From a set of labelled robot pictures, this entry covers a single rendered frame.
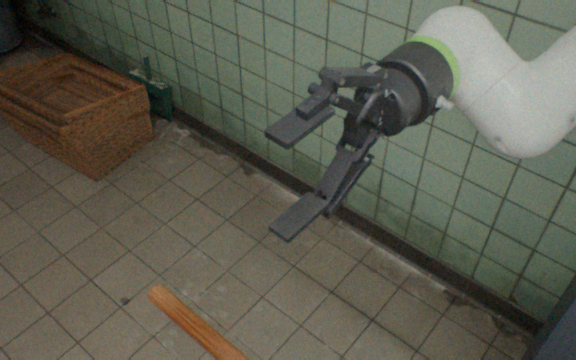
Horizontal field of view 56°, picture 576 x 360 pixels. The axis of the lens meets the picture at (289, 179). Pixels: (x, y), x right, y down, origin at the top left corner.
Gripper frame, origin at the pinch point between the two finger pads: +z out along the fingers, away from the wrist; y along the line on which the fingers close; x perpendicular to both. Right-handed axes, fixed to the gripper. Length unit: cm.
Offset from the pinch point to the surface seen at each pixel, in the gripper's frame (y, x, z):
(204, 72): 106, 149, -108
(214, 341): 31.0, 7.2, 7.1
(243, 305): 149, 65, -47
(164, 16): 86, 172, -108
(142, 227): 149, 128, -45
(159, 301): 31.6, 18.6, 7.9
